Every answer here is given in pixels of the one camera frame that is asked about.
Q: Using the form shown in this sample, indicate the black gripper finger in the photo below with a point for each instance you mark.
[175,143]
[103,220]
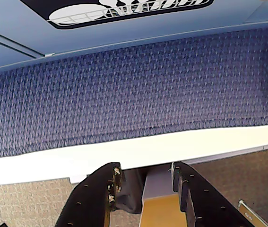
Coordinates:
[89,201]
[207,196]

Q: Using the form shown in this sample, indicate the yellow wooden board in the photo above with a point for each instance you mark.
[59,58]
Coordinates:
[158,210]

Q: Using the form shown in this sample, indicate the blue toy kitchen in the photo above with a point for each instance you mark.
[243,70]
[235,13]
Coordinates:
[148,26]

